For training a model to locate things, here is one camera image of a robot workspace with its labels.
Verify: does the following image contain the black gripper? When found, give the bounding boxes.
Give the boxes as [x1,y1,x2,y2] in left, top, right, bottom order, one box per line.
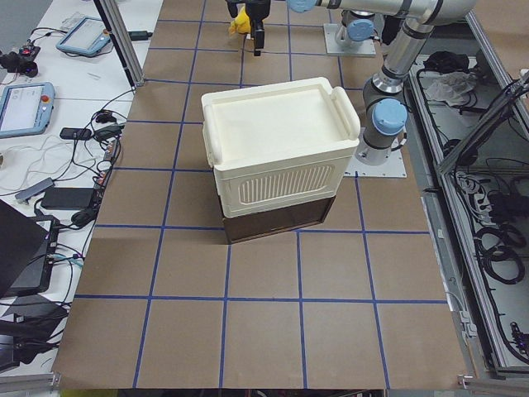
[226,0,271,57]

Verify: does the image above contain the cream plastic drawer cabinet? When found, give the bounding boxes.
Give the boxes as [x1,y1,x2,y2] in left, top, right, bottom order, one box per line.
[201,77,360,218]

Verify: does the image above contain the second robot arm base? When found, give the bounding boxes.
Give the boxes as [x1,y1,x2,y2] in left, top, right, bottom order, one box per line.
[323,10,376,58]

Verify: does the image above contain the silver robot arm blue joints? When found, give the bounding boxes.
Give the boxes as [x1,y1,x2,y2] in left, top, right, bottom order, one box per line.
[287,1,476,165]

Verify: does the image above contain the yellow plush toy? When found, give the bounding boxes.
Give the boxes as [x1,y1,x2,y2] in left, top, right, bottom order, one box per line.
[228,6,251,35]

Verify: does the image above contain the upper blue teach pendant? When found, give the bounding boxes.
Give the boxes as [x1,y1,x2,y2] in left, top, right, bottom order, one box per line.
[55,17,111,58]

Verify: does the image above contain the blue teach pendant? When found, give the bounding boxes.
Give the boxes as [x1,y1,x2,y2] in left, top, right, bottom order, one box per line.
[1,82,55,139]
[55,17,111,58]

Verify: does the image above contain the silver robot mounting plate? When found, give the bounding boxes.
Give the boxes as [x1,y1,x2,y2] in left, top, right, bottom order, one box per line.
[344,137,407,179]

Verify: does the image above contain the dark brown base box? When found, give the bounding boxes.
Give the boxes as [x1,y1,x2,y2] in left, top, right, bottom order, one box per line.
[221,196,336,244]

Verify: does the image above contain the crumpled white cloth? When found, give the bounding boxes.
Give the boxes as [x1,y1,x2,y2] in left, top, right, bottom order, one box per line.
[425,72,478,107]

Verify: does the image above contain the black phone device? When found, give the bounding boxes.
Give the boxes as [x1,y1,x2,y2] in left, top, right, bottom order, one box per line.
[60,127,92,141]

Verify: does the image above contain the lower blue teach pendant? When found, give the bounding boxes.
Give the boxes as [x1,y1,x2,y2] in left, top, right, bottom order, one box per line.
[1,82,55,139]

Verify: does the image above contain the grey usb hub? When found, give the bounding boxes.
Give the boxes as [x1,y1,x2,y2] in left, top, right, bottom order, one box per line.
[15,178,55,203]

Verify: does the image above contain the black power adapter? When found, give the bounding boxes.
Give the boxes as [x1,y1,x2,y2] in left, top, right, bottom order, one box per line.
[41,187,93,210]

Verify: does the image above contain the black laptop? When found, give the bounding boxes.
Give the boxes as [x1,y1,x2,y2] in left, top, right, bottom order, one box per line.
[1,202,59,298]

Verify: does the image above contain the aluminium frame post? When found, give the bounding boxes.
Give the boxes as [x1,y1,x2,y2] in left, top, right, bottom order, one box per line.
[93,0,145,88]

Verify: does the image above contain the black cable coils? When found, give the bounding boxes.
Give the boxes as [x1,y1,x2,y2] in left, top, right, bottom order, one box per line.
[473,227,527,286]

